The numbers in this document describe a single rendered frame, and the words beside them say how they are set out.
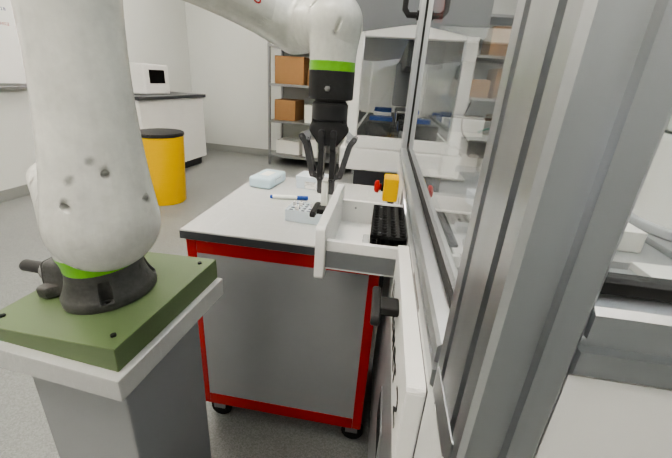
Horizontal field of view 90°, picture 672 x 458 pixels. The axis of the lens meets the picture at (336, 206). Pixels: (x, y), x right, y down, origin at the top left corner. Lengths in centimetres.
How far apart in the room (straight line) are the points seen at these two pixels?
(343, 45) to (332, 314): 71
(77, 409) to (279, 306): 50
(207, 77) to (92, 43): 534
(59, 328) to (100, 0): 47
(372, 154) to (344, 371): 88
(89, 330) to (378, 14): 134
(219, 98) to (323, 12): 506
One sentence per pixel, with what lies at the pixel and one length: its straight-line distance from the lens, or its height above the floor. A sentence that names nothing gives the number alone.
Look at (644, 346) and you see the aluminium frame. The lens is 22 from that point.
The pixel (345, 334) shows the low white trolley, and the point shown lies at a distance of 107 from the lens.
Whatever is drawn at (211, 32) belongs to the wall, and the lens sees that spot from 575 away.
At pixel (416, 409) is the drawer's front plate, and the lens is 36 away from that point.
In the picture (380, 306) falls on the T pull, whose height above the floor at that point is 91.
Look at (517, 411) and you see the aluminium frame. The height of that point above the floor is 102.
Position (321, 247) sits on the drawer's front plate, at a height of 89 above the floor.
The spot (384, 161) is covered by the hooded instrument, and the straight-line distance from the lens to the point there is 153.
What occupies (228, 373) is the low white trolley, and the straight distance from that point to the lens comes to 131.
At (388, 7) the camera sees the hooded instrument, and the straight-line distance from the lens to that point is 151.
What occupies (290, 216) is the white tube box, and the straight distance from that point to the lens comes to 105.
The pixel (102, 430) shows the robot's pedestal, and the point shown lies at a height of 57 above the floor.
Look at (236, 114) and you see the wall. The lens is 558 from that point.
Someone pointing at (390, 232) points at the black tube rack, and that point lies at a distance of 69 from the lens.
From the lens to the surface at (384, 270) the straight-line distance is 65.
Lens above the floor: 118
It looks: 20 degrees down
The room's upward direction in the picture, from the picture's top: 4 degrees clockwise
